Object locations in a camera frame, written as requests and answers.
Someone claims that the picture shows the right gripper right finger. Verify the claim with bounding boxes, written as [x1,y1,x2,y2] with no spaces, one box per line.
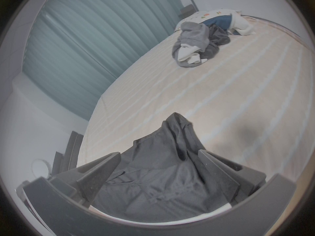
[198,149,267,203]

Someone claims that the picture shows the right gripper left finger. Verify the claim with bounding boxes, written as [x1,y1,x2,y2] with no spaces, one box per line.
[50,152,122,203]

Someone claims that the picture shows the black T-shirt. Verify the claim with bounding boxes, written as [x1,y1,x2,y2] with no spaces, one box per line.
[92,112,233,223]

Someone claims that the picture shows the bed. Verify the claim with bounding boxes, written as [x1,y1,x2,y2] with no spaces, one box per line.
[77,0,311,226]

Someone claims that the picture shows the pile of clothes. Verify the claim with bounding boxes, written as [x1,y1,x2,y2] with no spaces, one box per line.
[172,13,255,68]

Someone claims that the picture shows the black chest of drawers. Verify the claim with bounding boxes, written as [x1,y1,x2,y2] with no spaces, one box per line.
[50,131,84,175]

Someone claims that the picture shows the round white table mirror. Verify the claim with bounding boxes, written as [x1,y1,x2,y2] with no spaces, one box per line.
[31,159,50,177]

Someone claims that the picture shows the blue-green curtain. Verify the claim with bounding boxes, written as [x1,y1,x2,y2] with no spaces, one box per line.
[22,0,184,121]

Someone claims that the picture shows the white printed pillow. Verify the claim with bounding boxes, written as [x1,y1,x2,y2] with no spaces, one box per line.
[175,8,243,31]

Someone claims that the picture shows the grey bedside table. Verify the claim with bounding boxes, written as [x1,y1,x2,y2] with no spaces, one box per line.
[180,5,195,18]

